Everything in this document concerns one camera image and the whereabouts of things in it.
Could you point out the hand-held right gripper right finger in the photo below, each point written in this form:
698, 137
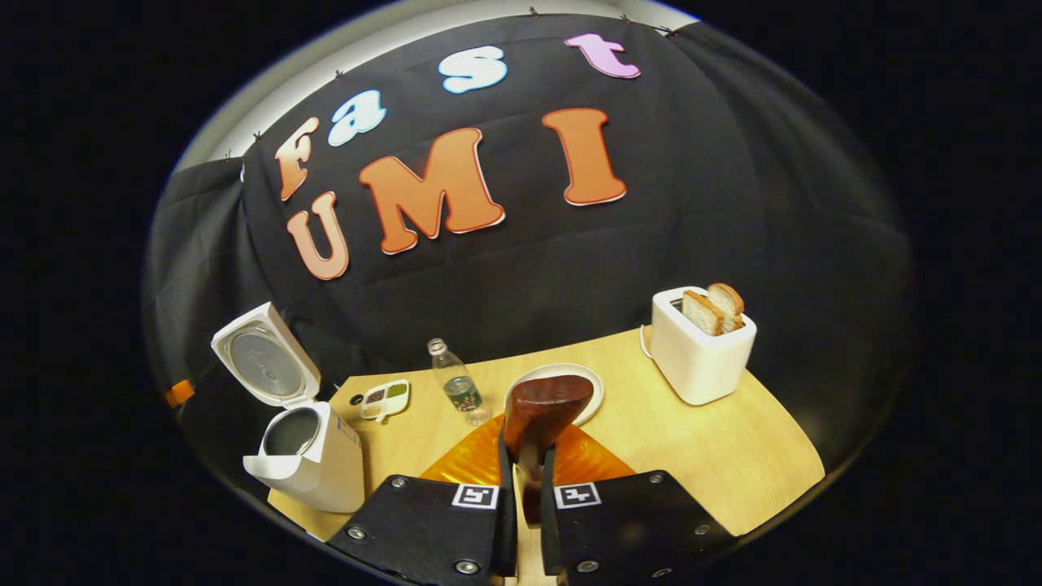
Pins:
549, 533

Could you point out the white rice cooker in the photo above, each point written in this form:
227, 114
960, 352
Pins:
326, 472

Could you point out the white toaster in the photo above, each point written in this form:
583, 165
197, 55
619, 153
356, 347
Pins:
700, 366

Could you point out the brown wooden spoon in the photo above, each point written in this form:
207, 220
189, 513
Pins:
545, 407

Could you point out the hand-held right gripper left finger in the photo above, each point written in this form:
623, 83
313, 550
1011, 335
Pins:
506, 529

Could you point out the white oval plate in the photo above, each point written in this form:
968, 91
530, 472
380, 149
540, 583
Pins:
593, 387

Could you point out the clear plastic water bottle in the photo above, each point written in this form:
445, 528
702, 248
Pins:
462, 395

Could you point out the toast bread slice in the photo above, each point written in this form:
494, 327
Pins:
728, 303
702, 313

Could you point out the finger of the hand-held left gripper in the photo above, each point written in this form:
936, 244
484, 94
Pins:
181, 394

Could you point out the white divided bean dish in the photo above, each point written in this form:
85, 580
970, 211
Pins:
384, 400

